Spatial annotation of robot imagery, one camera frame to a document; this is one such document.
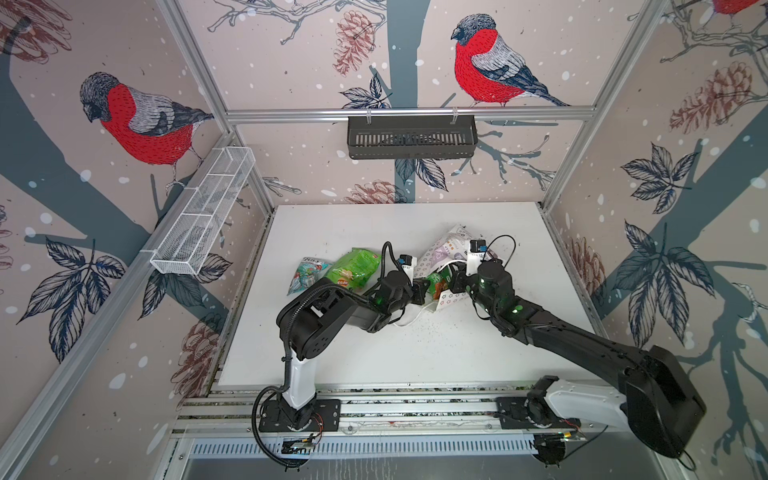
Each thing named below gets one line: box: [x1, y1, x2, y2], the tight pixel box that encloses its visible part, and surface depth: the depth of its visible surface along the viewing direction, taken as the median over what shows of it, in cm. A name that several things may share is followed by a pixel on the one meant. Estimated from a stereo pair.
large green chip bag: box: [327, 248, 381, 289], surface depth 97 cm
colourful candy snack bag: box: [287, 257, 333, 296], surface depth 99 cm
